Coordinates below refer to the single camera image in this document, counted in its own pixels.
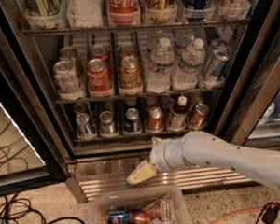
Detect large coca-cola bottle top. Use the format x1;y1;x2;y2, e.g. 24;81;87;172
108;0;136;25

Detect open glass fridge door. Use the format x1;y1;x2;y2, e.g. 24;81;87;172
0;27;67;196

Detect orange can middle shelf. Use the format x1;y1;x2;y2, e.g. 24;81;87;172
119;56;143;95

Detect blue pepsi can front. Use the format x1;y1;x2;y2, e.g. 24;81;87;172
124;108;142;133

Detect blue pepsi can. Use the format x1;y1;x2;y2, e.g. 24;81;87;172
124;108;142;133
106;208;131;224

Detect copper can bottom right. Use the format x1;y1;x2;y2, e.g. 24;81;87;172
189;104;209;129

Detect silver blue can bottom left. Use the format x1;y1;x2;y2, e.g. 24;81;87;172
76;113;95;140

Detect black floor cables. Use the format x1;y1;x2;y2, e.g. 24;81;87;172
0;192;86;224

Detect clear water bottle left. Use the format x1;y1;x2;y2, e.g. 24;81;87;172
147;37;175;93

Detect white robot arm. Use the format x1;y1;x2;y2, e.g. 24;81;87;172
127;131;280;191

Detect black plug box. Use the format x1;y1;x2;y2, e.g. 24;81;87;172
262;202;280;224

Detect red can in bin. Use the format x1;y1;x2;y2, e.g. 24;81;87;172
131;210;151;224

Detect clear water bottle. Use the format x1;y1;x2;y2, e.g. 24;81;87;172
172;38;205;91
147;37;175;93

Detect white silver can middle shelf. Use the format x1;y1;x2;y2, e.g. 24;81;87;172
53;61;85;101

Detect orange extension cord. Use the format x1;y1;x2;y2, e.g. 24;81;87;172
208;194;280;224

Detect stainless fridge base grille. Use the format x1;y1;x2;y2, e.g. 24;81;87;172
65;153;252;203

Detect clear plastic bin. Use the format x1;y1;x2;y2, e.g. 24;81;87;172
89;184;192;224

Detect clear water bottle right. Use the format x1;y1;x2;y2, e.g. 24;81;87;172
172;38;205;91

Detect red coca-cola can middle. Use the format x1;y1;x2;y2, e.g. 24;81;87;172
86;59;112;97

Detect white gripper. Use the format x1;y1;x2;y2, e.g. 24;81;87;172
127;136;190;185

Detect slim silver blue can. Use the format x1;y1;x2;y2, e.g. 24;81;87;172
203;49;230;89

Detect blue pepsi can in bin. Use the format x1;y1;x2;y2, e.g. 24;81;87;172
106;208;131;224

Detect white bottle top shelf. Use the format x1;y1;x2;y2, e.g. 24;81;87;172
67;0;103;28

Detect red can bottom shelf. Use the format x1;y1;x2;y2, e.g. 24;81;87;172
146;106;163;132

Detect green silver can bottom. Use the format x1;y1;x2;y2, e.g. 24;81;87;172
99;111;117;135

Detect brown tea bottle white cap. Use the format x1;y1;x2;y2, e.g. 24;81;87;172
168;96;188;131

